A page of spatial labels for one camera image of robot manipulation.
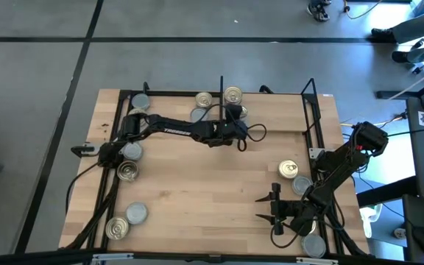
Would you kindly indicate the black metal table frame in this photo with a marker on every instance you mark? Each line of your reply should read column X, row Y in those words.
column 175, row 93

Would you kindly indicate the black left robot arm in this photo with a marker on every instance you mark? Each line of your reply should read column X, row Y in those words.
column 175, row 129

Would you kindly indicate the person's foot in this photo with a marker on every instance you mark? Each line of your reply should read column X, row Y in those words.
column 318, row 13

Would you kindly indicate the tuna can green white label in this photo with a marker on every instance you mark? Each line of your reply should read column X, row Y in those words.
column 136, row 213
column 133, row 151
column 301, row 185
column 313, row 246
column 197, row 114
column 140, row 101

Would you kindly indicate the small round grey object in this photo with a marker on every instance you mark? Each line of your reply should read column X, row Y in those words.
column 399, row 233

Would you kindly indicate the white plastic object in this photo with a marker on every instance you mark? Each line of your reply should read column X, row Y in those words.
column 371, row 221

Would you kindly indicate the black furniture beam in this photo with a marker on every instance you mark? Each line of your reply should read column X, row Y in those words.
column 399, row 95

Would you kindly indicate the person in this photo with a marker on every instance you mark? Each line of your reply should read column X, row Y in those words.
column 418, row 31

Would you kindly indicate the black metal shelf frame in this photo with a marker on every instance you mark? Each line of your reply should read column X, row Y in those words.
column 221, row 88

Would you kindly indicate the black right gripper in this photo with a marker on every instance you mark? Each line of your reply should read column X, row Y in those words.
column 277, row 210

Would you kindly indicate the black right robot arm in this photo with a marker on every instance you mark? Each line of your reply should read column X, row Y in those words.
column 339, row 162

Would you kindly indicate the black aluminium table edge rail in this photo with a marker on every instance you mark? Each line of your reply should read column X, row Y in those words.
column 50, row 256

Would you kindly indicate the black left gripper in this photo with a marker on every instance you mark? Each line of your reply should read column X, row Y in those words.
column 228, row 133

